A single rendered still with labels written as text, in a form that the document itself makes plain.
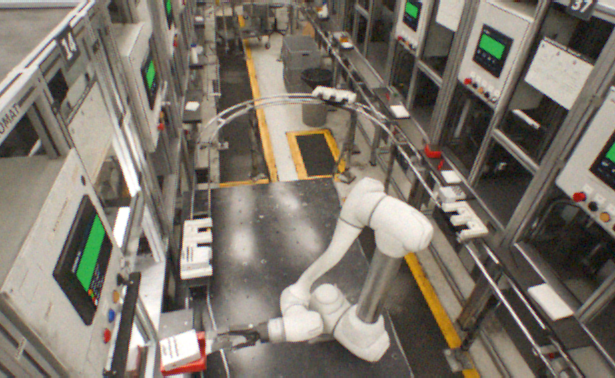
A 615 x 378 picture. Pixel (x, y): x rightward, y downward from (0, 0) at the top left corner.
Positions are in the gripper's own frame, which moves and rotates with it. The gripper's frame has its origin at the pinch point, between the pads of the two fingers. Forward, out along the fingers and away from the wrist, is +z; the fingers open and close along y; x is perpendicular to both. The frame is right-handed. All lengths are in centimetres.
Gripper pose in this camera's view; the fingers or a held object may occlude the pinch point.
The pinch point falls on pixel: (216, 340)
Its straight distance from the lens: 156.9
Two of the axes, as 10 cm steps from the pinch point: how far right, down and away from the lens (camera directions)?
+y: 0.3, -7.7, -6.4
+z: -9.8, 1.0, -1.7
